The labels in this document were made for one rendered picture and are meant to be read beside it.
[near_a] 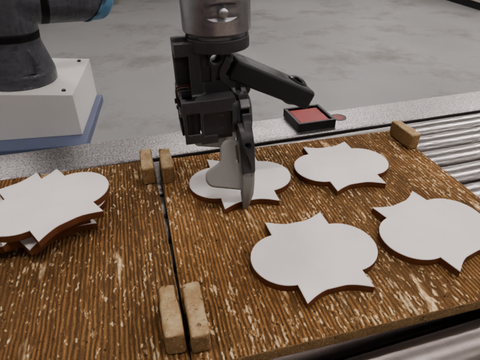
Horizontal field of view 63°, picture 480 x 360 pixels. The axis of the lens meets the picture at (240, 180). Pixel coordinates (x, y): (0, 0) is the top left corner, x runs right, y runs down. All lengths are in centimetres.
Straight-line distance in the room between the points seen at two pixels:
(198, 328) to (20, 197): 28
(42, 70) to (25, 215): 46
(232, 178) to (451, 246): 26
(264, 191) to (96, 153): 32
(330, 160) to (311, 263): 22
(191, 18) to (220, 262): 26
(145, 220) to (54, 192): 11
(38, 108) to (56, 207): 41
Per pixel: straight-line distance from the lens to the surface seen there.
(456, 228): 53
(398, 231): 50
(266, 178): 55
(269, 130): 75
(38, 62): 91
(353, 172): 59
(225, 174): 48
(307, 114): 79
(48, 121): 89
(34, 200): 52
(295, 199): 53
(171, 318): 36
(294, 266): 43
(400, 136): 71
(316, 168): 58
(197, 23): 43
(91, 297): 43
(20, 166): 73
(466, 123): 89
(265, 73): 47
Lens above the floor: 125
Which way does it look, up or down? 34 degrees down
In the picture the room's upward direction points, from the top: straight up
